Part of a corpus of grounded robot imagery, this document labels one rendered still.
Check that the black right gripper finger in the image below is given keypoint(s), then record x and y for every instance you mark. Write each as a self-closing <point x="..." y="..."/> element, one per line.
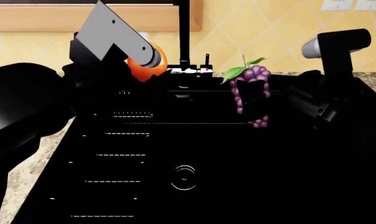
<point x="255" y="110"/>
<point x="253" y="89"/>

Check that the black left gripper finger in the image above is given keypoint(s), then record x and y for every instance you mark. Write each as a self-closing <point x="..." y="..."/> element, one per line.
<point x="150" y="81"/>

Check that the orange round fruit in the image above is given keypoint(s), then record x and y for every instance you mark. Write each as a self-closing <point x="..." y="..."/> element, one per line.
<point x="158" y="66"/>

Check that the purple grape bunch with leaves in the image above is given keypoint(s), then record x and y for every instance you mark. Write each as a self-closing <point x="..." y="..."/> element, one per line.
<point x="253" y="72"/>

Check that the black faucet spout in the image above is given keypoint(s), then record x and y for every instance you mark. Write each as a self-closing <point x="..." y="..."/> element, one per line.
<point x="184" y="32"/>

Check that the black kitchen sink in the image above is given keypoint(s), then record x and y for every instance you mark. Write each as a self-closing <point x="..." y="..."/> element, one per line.
<point x="206" y="163"/>

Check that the black ribbed tray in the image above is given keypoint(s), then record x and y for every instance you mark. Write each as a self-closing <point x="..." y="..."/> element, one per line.
<point x="113" y="154"/>

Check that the round sink drain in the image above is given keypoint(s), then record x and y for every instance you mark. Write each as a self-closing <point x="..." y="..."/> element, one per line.
<point x="184" y="177"/>

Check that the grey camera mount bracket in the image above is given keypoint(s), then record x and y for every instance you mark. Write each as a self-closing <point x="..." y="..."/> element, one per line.
<point x="113" y="28"/>

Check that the wooden window frame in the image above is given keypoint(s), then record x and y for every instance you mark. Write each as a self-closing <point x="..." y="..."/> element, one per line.
<point x="44" y="17"/>

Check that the black camera with grey lens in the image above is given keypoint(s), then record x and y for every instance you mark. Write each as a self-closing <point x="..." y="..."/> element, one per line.
<point x="340" y="46"/>

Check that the white wall outlet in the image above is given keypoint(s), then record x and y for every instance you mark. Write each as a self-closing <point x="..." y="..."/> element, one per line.
<point x="369" y="4"/>
<point x="335" y="4"/>

